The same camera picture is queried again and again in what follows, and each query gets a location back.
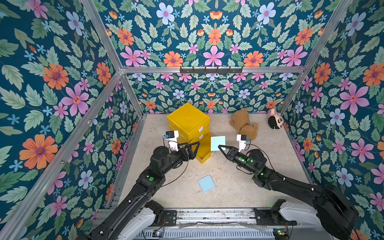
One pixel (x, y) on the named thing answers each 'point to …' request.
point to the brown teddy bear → (240, 121)
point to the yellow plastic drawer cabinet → (193, 126)
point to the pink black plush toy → (275, 120)
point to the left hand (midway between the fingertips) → (196, 143)
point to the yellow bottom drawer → (204, 152)
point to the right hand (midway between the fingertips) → (219, 147)
